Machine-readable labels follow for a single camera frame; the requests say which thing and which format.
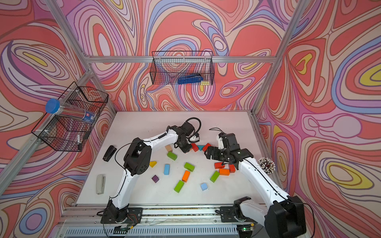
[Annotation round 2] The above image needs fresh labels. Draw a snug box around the blue black tool in basket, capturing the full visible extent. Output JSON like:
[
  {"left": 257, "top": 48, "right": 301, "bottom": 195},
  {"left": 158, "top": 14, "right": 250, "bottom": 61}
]
[{"left": 177, "top": 73, "right": 204, "bottom": 84}]

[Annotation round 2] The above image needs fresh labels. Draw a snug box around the green block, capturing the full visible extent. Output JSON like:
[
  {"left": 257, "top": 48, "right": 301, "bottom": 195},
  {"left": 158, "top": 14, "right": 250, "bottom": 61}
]
[
  {"left": 210, "top": 171, "right": 220, "bottom": 183},
  {"left": 174, "top": 180, "right": 185, "bottom": 193},
  {"left": 167, "top": 151, "right": 178, "bottom": 161},
  {"left": 184, "top": 162, "right": 195, "bottom": 172}
]

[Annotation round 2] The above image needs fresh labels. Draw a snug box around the red block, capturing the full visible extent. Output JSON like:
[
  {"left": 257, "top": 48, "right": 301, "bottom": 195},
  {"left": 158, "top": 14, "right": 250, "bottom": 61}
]
[
  {"left": 202, "top": 143, "right": 211, "bottom": 152},
  {"left": 214, "top": 162, "right": 225, "bottom": 170},
  {"left": 229, "top": 164, "right": 236, "bottom": 173},
  {"left": 191, "top": 143, "right": 199, "bottom": 152}
]

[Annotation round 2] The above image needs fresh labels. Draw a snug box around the light blue cube block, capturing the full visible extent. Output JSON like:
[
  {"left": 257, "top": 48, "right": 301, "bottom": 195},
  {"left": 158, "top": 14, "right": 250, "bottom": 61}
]
[{"left": 200, "top": 183, "right": 208, "bottom": 191}]

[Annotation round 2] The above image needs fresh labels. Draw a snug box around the orange block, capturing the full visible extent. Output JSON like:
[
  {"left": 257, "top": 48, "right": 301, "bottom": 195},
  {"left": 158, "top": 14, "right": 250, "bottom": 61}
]
[
  {"left": 218, "top": 169, "right": 230, "bottom": 176},
  {"left": 182, "top": 170, "right": 191, "bottom": 182}
]

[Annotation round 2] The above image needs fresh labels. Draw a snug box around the clear bottle blue cap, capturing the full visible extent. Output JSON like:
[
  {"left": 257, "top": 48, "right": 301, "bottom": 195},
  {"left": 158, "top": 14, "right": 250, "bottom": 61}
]
[{"left": 45, "top": 99, "right": 95, "bottom": 124}]

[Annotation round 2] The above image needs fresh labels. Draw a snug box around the green block upper centre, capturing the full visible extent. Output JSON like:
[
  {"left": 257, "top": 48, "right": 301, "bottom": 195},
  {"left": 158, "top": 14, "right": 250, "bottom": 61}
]
[{"left": 167, "top": 151, "right": 178, "bottom": 161}]

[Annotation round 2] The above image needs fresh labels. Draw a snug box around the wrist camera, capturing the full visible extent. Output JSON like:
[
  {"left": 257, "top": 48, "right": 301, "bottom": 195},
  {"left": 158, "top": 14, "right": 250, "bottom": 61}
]
[
  {"left": 189, "top": 133, "right": 200, "bottom": 143},
  {"left": 217, "top": 132, "right": 227, "bottom": 150}
]

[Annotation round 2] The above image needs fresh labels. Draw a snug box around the natural wood block lower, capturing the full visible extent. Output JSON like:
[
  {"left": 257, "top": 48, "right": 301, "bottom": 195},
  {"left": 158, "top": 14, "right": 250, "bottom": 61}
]
[{"left": 165, "top": 145, "right": 173, "bottom": 152}]

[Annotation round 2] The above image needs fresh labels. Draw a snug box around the orange block lower centre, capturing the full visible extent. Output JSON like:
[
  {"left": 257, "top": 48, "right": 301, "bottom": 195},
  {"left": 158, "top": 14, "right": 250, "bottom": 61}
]
[{"left": 182, "top": 170, "right": 191, "bottom": 182}]

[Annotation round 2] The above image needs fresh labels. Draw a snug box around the black stapler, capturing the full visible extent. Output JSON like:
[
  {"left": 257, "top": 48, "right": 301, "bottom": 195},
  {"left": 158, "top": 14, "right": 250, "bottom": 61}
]
[{"left": 103, "top": 145, "right": 117, "bottom": 162}]

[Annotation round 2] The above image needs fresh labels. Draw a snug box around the purple cube block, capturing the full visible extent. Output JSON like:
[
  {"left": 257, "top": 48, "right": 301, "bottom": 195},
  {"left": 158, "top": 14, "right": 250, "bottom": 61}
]
[{"left": 152, "top": 175, "right": 159, "bottom": 183}]

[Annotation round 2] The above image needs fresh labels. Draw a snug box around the cup of pencils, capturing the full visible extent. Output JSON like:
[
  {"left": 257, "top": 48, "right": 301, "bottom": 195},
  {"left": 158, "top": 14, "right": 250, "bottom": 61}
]
[{"left": 258, "top": 157, "right": 275, "bottom": 175}]

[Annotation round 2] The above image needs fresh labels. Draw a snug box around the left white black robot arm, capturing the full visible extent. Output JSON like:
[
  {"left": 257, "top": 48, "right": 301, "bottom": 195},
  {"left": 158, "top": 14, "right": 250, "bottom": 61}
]
[{"left": 101, "top": 117, "right": 201, "bottom": 225}]

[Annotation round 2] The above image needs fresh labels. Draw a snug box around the back black wire basket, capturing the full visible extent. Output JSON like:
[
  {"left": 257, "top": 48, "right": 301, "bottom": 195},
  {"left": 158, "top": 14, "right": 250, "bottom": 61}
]
[{"left": 149, "top": 50, "right": 215, "bottom": 86}]

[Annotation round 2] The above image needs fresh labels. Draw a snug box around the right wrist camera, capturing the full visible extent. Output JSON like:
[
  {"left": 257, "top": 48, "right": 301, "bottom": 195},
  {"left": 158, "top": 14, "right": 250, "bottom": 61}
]
[{"left": 217, "top": 132, "right": 227, "bottom": 150}]

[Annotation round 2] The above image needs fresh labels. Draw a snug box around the green block bottom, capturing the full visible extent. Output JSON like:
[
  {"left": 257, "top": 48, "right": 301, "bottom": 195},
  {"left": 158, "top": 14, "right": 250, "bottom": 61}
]
[{"left": 174, "top": 180, "right": 185, "bottom": 193}]

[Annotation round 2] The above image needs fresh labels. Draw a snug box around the white marker in basket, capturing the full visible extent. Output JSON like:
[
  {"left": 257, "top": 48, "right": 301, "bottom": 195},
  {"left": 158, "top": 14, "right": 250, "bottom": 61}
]
[{"left": 77, "top": 134, "right": 82, "bottom": 151}]

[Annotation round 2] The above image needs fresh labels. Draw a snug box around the grey stapler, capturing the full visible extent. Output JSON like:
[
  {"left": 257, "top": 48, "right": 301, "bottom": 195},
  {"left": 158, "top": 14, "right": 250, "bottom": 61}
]
[{"left": 96, "top": 174, "right": 106, "bottom": 195}]

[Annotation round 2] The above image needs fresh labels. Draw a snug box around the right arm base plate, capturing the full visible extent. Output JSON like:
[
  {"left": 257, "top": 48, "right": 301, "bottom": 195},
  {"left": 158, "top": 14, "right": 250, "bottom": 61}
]
[{"left": 215, "top": 206, "right": 253, "bottom": 223}]

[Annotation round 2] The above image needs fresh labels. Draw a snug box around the green block middle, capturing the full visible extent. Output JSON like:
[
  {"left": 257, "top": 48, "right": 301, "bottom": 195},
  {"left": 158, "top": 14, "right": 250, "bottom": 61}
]
[{"left": 184, "top": 162, "right": 195, "bottom": 172}]

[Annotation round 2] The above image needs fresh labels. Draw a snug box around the green block right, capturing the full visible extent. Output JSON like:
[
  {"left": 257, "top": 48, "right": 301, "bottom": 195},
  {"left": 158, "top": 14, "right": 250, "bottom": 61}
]
[{"left": 210, "top": 171, "right": 220, "bottom": 183}]

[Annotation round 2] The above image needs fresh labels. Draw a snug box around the left black wire basket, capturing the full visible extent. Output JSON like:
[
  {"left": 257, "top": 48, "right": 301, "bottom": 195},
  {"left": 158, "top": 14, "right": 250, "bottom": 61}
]
[{"left": 31, "top": 82, "right": 109, "bottom": 152}]

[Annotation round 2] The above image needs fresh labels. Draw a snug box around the light blue long block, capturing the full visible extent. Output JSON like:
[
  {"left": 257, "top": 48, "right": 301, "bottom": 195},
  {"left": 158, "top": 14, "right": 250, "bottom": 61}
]
[{"left": 163, "top": 164, "right": 170, "bottom": 176}]

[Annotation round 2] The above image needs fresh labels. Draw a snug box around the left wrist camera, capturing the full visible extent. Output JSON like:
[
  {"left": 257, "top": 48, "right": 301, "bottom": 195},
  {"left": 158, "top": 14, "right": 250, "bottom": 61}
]
[{"left": 189, "top": 133, "right": 200, "bottom": 143}]

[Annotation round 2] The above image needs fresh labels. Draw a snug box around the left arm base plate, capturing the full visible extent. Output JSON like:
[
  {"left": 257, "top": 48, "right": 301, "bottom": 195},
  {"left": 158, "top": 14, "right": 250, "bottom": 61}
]
[{"left": 101, "top": 207, "right": 143, "bottom": 225}]

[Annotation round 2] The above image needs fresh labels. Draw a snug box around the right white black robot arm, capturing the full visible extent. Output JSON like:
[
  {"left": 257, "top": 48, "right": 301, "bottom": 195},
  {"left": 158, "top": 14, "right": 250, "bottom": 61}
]
[{"left": 204, "top": 146, "right": 307, "bottom": 238}]

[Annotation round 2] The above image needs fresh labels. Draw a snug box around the orange block right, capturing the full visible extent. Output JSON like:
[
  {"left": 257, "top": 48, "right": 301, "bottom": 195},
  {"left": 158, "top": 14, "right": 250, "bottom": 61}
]
[{"left": 218, "top": 169, "right": 230, "bottom": 176}]

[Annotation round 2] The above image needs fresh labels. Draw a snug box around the black wire basket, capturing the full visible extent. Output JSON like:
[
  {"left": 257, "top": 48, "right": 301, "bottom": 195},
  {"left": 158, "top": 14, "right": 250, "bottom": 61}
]
[
  {"left": 149, "top": 50, "right": 215, "bottom": 86},
  {"left": 31, "top": 82, "right": 109, "bottom": 152}
]

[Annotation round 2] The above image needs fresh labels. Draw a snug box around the yellow triangle block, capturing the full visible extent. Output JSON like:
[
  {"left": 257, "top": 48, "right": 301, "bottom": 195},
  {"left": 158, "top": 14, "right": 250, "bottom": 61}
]
[{"left": 149, "top": 161, "right": 157, "bottom": 168}]

